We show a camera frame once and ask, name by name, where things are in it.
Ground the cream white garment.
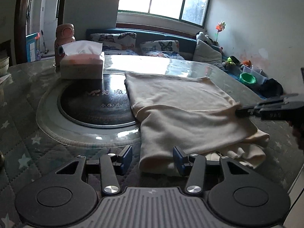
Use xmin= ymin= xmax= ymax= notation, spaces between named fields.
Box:
xmin=125 ymin=72 xmax=269 ymax=176

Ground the clear plastic storage box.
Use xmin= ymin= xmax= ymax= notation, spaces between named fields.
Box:
xmin=243 ymin=65 xmax=268 ymax=86

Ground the green plastic bowl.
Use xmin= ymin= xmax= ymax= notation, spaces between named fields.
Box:
xmin=239 ymin=72 xmax=257 ymax=86

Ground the black round induction cooktop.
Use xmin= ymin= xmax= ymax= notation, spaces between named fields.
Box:
xmin=57 ymin=72 xmax=137 ymax=129

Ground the beige cushion on sofa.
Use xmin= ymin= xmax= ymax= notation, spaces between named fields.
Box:
xmin=193 ymin=40 xmax=225 ymax=70

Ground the colourful pinwheel toy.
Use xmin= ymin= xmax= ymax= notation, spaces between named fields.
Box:
xmin=216 ymin=21 xmax=226 ymax=42

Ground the tissue box with tissues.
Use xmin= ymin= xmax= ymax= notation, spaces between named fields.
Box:
xmin=59 ymin=40 xmax=105 ymax=80

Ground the white plush toy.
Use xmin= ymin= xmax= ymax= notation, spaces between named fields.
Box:
xmin=196 ymin=31 xmax=212 ymax=45

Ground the blue sofa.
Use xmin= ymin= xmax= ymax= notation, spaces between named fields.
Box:
xmin=85 ymin=28 xmax=197 ymax=62

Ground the right butterfly pillow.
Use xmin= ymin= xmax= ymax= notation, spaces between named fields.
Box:
xmin=140 ymin=40 xmax=184 ymax=60

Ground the butterfly pillow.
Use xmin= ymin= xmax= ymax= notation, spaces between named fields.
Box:
xmin=90 ymin=32 xmax=138 ymax=56
xmin=140 ymin=40 xmax=184 ymax=60

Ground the left butterfly pillow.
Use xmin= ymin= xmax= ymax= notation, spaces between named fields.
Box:
xmin=90 ymin=32 xmax=138 ymax=56

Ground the pink cartoon water bottle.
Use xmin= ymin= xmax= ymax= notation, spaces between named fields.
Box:
xmin=54 ymin=24 xmax=75 ymax=67

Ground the blue toy table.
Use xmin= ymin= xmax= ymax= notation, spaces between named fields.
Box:
xmin=25 ymin=32 xmax=40 ymax=62

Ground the white ceramic bowl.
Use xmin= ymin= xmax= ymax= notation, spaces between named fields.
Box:
xmin=0 ymin=57 xmax=9 ymax=77

